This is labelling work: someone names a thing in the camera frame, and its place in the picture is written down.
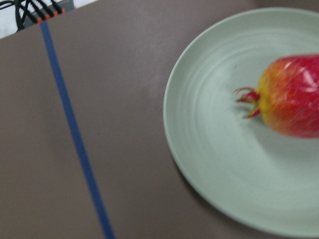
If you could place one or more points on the red pomegranate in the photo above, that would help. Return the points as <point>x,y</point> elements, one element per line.
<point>287,96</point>

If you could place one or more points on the brown table mat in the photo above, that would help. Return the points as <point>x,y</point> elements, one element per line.
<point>83,153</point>

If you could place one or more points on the green plate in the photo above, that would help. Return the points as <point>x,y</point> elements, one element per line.
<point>251,173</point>

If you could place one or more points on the black power strip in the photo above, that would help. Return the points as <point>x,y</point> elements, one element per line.
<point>31,12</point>

